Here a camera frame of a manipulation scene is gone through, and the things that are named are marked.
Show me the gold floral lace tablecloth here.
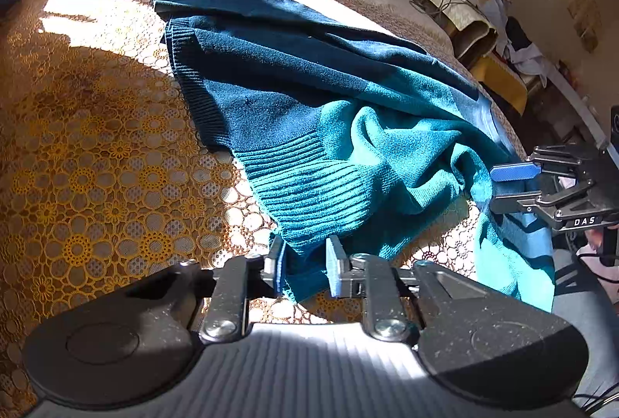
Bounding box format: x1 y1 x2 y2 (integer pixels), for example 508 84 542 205
0 0 529 418

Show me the cluttered side table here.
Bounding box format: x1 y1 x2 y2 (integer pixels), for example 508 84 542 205
410 0 528 116

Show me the teal blue knit sweater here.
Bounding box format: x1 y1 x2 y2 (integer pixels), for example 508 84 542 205
153 0 555 311

